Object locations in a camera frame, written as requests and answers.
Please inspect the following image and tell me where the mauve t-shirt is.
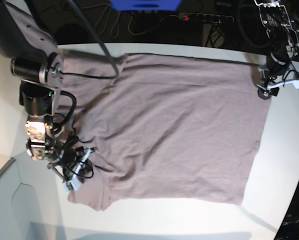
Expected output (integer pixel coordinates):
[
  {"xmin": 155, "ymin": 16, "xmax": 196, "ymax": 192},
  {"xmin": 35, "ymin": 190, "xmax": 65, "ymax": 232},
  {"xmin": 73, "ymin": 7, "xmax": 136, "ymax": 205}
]
[{"xmin": 62, "ymin": 54, "xmax": 270, "ymax": 211}]

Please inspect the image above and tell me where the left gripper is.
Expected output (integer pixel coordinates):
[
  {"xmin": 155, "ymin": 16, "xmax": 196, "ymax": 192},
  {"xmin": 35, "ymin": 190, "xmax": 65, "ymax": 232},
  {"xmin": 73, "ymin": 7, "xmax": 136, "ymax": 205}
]
[{"xmin": 256, "ymin": 64, "xmax": 288, "ymax": 100}]

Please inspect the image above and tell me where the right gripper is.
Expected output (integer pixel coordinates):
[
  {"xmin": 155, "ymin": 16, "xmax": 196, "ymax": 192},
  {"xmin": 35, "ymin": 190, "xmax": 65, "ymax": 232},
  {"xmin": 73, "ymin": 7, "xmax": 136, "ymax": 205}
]
[{"xmin": 49, "ymin": 146, "xmax": 95, "ymax": 183}]

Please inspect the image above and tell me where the blue box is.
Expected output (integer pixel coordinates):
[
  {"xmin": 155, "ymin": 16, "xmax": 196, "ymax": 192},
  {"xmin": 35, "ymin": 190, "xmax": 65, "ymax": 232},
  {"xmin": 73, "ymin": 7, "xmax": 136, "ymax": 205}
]
[{"xmin": 110, "ymin": 0, "xmax": 182, "ymax": 11}]

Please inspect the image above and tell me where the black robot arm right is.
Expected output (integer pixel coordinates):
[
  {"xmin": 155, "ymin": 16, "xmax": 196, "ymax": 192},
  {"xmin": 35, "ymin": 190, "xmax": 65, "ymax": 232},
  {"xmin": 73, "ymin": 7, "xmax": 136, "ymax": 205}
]
[{"xmin": 0, "ymin": 0, "xmax": 95, "ymax": 189}]

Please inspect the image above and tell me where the grey adjacent table edge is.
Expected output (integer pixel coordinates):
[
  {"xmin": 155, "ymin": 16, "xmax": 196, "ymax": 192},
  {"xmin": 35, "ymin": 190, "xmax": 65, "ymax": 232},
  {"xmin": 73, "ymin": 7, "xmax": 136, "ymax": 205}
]
[{"xmin": 0, "ymin": 157, "xmax": 16, "ymax": 177}]

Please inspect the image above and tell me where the black power strip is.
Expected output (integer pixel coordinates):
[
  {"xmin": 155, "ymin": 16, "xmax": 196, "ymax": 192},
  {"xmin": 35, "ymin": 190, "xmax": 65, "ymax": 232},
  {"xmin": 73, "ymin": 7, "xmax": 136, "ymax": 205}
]
[{"xmin": 178, "ymin": 12, "xmax": 235, "ymax": 24}]

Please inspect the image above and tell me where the white looped cable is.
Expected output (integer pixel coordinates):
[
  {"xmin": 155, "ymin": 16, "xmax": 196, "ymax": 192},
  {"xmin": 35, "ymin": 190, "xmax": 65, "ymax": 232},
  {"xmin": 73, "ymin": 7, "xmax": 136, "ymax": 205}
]
[{"xmin": 93, "ymin": 9, "xmax": 163, "ymax": 39}]

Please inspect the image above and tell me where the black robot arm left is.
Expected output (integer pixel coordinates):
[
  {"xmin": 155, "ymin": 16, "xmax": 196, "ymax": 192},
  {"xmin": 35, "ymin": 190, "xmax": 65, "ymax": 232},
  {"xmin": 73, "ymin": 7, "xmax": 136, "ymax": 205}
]
[{"xmin": 236, "ymin": 0, "xmax": 299, "ymax": 100}]

